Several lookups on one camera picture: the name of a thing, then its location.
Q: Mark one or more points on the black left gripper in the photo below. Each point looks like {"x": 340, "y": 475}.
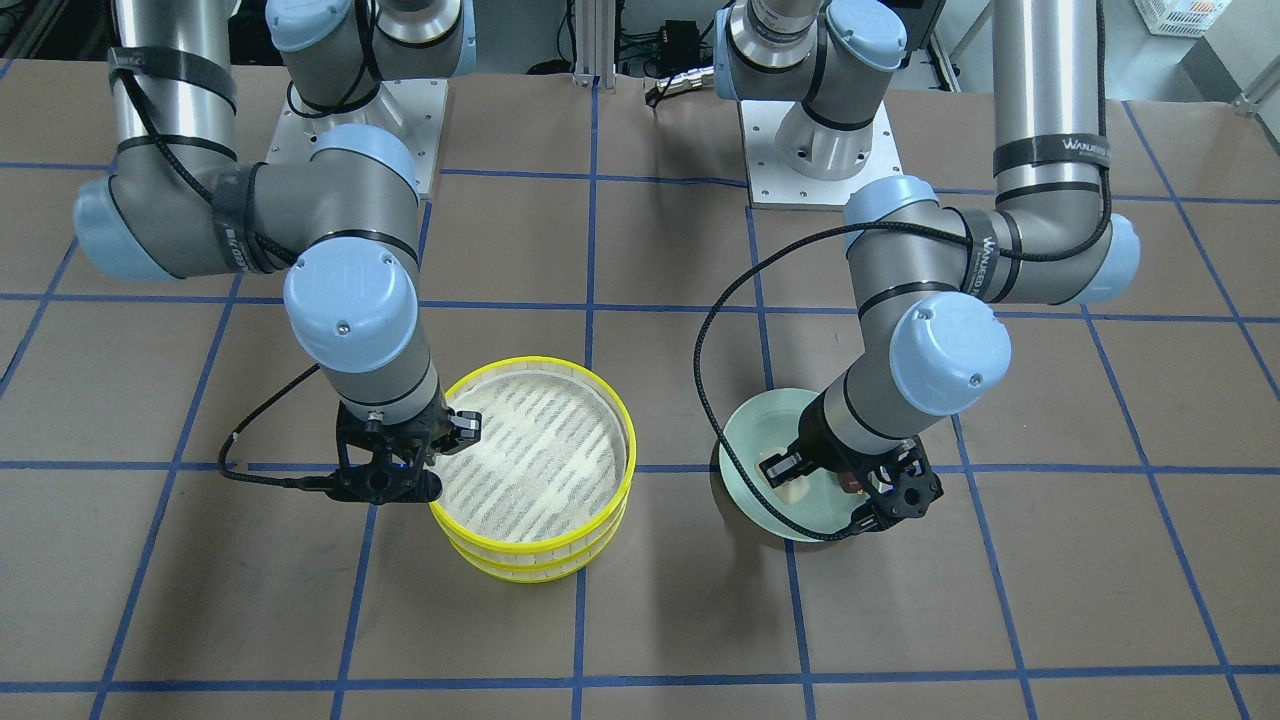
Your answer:
{"x": 824, "y": 446}

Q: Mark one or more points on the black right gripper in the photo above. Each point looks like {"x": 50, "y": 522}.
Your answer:
{"x": 432, "y": 431}

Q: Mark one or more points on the white steamed bun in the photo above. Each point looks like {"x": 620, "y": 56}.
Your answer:
{"x": 791, "y": 493}

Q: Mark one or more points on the yellow steamer top layer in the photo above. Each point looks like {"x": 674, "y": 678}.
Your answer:
{"x": 558, "y": 454}

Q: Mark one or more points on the yellow steamer layer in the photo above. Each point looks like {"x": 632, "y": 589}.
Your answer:
{"x": 558, "y": 454}
{"x": 534, "y": 566}

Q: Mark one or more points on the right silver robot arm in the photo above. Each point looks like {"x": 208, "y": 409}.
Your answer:
{"x": 340, "y": 223}

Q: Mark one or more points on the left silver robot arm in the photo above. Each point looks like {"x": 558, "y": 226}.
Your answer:
{"x": 821, "y": 467}

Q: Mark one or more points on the yellow steamer bottom layer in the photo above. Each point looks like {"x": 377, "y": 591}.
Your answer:
{"x": 534, "y": 566}

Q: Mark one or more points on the mint green plate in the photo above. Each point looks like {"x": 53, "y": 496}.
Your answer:
{"x": 765, "y": 425}

